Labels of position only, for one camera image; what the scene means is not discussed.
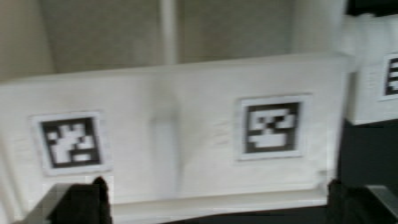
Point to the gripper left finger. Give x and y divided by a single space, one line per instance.
75 204

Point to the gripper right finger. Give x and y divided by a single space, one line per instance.
361 205

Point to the white cabinet door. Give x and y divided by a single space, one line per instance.
208 136
370 45

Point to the white cabinet body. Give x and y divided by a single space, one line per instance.
80 35

